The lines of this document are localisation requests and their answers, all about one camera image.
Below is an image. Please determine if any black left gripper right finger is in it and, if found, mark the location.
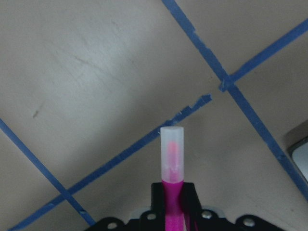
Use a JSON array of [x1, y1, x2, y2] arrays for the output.
[[180, 182, 202, 231]]

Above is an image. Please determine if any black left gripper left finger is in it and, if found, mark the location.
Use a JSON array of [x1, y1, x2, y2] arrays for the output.
[[151, 182, 166, 231]]

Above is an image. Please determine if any pink highlighter pen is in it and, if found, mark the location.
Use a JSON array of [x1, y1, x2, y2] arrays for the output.
[[160, 126, 184, 231]]

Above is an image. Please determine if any silver laptop notebook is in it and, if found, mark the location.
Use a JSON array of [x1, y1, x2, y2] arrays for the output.
[[287, 137, 308, 181]]

